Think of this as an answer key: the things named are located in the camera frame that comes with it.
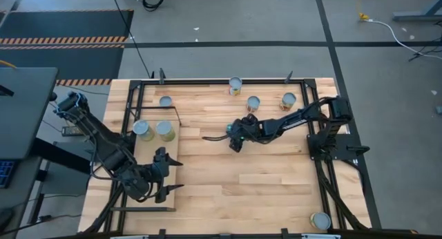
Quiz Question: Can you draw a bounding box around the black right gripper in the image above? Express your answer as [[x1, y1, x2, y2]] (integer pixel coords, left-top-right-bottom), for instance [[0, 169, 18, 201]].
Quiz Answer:
[[227, 113, 260, 154]]

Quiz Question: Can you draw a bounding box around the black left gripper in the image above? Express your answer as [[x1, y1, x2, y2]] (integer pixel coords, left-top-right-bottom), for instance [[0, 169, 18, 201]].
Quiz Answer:
[[131, 147, 185, 204]]

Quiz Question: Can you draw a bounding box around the diced tomato can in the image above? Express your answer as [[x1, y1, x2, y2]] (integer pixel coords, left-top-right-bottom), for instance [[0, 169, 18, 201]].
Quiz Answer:
[[246, 95, 262, 113]]

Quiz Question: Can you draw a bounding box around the light green label can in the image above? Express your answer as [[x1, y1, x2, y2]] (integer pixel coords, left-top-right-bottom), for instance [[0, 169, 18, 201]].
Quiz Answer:
[[155, 119, 176, 142]]

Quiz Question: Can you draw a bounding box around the teal corn can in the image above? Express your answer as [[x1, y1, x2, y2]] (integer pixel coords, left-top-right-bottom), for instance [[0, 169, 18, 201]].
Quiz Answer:
[[132, 119, 155, 142]]

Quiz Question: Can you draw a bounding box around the white mixed fruit can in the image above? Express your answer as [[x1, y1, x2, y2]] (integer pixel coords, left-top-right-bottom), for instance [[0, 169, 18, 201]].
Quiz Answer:
[[229, 76, 243, 97]]

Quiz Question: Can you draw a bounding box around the yellow can with red swirls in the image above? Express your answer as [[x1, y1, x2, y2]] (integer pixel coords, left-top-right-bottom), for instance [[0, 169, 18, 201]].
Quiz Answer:
[[279, 92, 298, 112]]

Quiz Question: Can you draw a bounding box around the yellow-green label can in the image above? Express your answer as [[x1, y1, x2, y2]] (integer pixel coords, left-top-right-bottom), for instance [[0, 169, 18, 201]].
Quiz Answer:
[[309, 211, 332, 231]]

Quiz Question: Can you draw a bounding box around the light wooden board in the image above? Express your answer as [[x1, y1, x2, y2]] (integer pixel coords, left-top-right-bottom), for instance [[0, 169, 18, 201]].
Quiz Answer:
[[110, 106, 183, 212]]

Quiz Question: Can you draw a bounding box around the black power adapter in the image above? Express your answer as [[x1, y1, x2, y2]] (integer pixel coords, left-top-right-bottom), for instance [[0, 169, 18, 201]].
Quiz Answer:
[[61, 126, 84, 137]]

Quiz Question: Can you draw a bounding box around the black hazard-striped floor mat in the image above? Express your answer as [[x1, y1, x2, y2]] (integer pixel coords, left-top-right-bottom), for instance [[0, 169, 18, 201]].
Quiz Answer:
[[0, 9, 135, 46], [0, 44, 126, 87]]

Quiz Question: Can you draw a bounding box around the dark grey desk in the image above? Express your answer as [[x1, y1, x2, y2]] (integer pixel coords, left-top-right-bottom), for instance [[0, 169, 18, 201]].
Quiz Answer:
[[0, 138, 93, 239]]

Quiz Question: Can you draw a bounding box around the backlit keyboard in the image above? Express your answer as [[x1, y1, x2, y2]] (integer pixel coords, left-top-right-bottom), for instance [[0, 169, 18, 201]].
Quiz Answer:
[[0, 159, 17, 190]]

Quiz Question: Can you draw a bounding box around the grey table base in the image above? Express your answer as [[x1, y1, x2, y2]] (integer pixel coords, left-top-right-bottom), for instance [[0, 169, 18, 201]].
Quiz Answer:
[[392, 0, 442, 23]]

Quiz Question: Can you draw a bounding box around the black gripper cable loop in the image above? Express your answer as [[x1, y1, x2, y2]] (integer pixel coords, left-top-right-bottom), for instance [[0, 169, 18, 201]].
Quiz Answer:
[[202, 133, 231, 142]]

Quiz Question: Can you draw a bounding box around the black aluminium table frame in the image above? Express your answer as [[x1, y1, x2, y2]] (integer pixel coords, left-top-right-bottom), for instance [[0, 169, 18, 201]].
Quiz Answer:
[[81, 78, 419, 239]]

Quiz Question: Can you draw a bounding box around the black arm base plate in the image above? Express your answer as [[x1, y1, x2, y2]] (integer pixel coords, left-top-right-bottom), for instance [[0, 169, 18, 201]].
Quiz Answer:
[[307, 133, 371, 161]]

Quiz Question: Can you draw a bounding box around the long black cable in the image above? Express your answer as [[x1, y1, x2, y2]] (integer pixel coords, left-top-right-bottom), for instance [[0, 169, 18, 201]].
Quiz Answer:
[[110, 0, 153, 78]]

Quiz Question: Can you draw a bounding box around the coiled black cable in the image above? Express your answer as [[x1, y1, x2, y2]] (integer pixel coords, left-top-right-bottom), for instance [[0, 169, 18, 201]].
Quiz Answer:
[[142, 0, 167, 12]]

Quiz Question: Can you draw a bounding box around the white floor cable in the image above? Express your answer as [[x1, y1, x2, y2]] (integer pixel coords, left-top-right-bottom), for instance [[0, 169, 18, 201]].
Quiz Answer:
[[367, 19, 442, 60]]

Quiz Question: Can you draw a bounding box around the thin black floor cable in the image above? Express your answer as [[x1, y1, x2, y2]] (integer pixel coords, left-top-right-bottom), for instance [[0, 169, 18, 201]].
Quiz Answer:
[[408, 44, 442, 62]]

